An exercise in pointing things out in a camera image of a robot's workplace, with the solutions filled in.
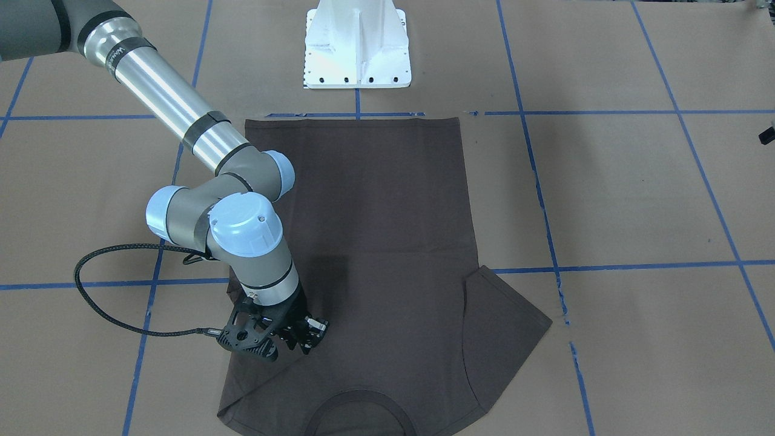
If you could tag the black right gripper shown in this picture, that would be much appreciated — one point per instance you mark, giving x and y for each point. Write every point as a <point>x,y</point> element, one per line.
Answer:
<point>295,312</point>

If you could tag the dark brown t-shirt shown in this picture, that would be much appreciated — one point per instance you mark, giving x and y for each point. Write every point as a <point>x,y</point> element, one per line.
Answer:
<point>423,339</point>

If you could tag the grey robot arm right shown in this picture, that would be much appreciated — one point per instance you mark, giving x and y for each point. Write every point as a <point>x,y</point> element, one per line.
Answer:
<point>230,218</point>

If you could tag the white metal mounting base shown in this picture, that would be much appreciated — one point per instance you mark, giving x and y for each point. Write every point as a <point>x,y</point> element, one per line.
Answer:
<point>356,44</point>

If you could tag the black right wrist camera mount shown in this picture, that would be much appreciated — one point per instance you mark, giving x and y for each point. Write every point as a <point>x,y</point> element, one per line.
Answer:
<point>249,334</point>

